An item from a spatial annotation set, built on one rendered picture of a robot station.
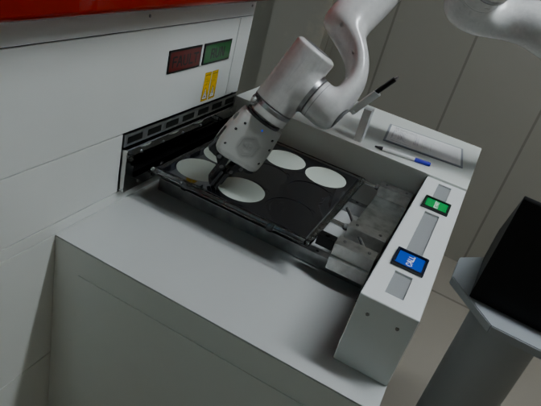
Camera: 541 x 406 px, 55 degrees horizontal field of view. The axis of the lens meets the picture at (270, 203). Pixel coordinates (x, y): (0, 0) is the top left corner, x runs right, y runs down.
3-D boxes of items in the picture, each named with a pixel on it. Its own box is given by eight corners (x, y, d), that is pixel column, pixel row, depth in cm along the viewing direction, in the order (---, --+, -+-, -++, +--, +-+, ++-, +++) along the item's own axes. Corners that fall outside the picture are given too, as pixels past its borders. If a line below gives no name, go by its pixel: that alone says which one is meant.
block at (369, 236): (343, 237, 106) (348, 225, 104) (348, 229, 109) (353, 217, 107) (380, 254, 104) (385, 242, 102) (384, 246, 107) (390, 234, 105)
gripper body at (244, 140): (249, 106, 95) (213, 152, 99) (291, 134, 100) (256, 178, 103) (243, 92, 101) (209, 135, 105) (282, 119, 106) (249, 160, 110)
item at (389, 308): (332, 358, 84) (359, 292, 78) (406, 224, 130) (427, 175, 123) (386, 387, 82) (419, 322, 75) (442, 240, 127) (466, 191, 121)
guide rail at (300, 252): (157, 189, 116) (159, 177, 115) (163, 186, 118) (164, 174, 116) (365, 291, 102) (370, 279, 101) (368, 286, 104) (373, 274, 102)
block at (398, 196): (375, 195, 126) (379, 184, 125) (378, 190, 129) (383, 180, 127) (406, 209, 124) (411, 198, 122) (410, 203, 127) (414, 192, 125)
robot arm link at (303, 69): (298, 120, 104) (263, 90, 104) (342, 67, 99) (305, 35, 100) (289, 122, 96) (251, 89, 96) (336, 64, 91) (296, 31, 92)
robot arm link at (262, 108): (259, 99, 94) (249, 112, 95) (295, 125, 98) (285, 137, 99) (251, 84, 101) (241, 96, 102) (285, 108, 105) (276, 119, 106)
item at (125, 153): (116, 189, 107) (121, 148, 102) (225, 135, 143) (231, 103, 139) (123, 193, 106) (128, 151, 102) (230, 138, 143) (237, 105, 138)
